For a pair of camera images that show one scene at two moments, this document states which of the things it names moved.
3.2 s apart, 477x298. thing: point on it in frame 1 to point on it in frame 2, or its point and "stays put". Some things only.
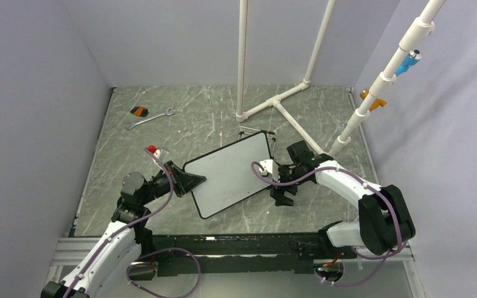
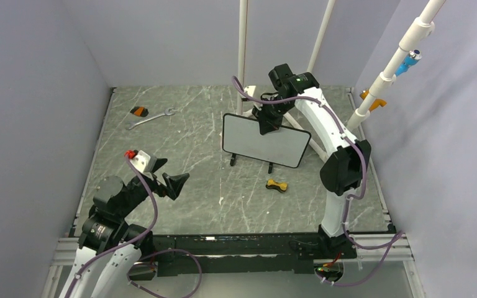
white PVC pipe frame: (423, 27) stays put
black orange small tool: (140, 111) stays put
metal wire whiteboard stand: (263, 131) to (233, 159)
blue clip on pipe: (410, 61) stays put
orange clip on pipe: (376, 103) stays put
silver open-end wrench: (166, 113) stays put
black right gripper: (277, 194) to (266, 123)
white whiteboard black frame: (230, 176) to (286, 146)
